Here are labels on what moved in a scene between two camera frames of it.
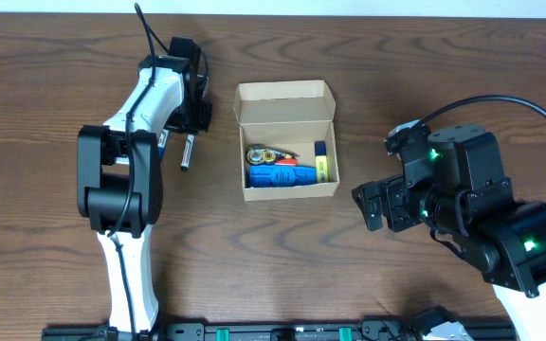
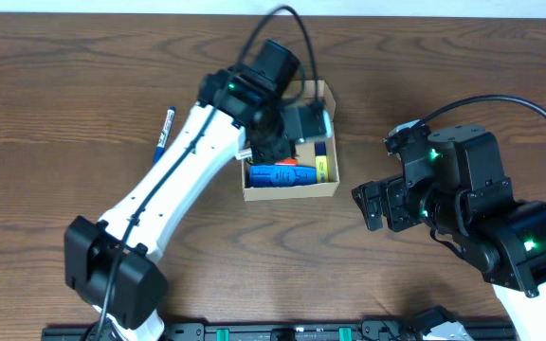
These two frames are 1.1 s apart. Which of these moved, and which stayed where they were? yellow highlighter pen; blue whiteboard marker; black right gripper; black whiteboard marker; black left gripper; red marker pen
Moved: black left gripper; black whiteboard marker
Stayed: red marker pen; yellow highlighter pen; black right gripper; blue whiteboard marker
